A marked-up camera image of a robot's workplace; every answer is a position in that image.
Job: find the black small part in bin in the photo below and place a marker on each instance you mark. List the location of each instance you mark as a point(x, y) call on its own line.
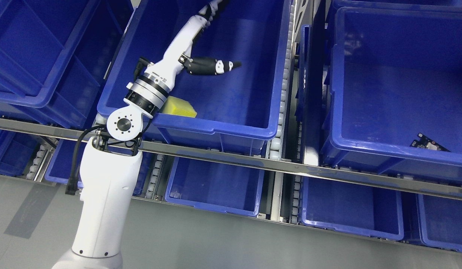
point(427, 143)

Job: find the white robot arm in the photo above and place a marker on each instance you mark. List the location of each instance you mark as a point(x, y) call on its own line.
point(109, 169)

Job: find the yellow foam block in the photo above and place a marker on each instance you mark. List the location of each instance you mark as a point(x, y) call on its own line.
point(179, 107)

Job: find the steel shelf rack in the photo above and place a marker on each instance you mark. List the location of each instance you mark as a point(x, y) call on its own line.
point(402, 168)

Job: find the blue plastic bin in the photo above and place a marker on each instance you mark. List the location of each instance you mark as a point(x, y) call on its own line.
point(59, 168)
point(440, 221)
point(389, 104)
point(215, 187)
point(351, 208)
point(452, 6)
point(232, 76)
point(54, 55)
point(15, 152)

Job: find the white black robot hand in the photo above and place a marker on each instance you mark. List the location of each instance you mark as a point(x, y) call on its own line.
point(186, 48)

